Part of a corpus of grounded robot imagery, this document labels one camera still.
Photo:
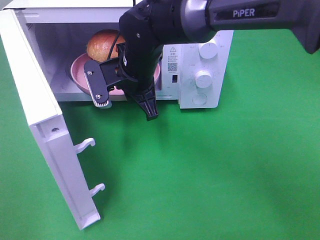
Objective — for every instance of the white lower timer knob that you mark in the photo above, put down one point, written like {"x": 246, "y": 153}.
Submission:
{"x": 203, "y": 79}

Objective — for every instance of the white upper power knob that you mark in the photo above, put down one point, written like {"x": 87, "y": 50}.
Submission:
{"x": 208, "y": 50}

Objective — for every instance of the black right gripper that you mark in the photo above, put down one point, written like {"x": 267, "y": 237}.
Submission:
{"x": 140, "y": 57}

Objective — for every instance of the white microwave oven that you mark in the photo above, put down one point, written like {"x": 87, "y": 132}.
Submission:
{"x": 53, "y": 34}

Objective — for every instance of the pink plate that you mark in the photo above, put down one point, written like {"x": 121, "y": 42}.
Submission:
{"x": 78, "y": 76}

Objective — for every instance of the white microwave door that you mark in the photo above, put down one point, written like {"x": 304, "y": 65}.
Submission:
{"x": 45, "y": 119}

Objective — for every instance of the green tablecloth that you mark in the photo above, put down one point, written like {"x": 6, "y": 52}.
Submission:
{"x": 246, "y": 170}

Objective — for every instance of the burger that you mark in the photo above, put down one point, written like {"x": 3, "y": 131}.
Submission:
{"x": 100, "y": 44}

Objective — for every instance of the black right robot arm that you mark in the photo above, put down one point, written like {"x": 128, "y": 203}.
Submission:
{"x": 151, "y": 24}

